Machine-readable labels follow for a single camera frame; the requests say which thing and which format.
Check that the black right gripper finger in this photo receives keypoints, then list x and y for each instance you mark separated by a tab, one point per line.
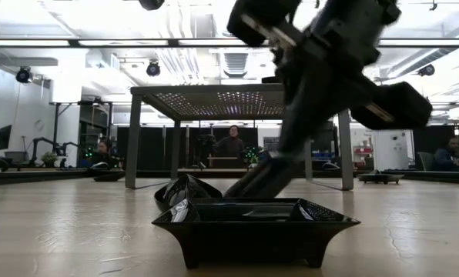
329	107
297	127

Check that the square black plastic plate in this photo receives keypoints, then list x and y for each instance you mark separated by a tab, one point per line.
252	238

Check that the round ridged black plate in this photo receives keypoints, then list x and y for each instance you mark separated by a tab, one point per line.
187	188

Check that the small black plate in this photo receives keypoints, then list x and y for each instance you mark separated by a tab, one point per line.
108	177

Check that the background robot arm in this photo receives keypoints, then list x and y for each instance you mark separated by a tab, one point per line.
54	141

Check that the black cabinet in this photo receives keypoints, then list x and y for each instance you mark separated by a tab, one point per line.
323	142

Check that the grey domed object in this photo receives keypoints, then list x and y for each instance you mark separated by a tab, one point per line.
100	166
331	166

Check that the shelf with red bins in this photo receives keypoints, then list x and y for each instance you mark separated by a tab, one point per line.
362	151

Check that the person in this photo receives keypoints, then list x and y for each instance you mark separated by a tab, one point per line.
445	157
231	148
104	154

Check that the white pillar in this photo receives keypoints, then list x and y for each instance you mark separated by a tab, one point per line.
391	154

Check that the ceiling air vent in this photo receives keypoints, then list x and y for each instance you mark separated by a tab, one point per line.
235	63

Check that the black ceiling spotlight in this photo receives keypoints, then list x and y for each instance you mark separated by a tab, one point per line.
23	75
427	70
153	69

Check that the black partition screen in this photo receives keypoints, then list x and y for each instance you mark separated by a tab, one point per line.
150	148
422	150

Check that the grey perforated metal shelf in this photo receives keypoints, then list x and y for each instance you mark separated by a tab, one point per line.
198	89

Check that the white box fixture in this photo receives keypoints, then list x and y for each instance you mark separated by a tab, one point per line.
66	90

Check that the potted green plant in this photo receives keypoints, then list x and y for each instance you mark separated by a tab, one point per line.
49	158

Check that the black monitor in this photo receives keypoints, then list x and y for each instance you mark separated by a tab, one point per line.
4	137

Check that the silver ventilation duct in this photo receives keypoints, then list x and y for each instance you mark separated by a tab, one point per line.
220	15

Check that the black metal frame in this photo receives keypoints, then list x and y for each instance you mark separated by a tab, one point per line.
56	127

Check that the black table border rail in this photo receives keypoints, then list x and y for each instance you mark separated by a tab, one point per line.
41	176

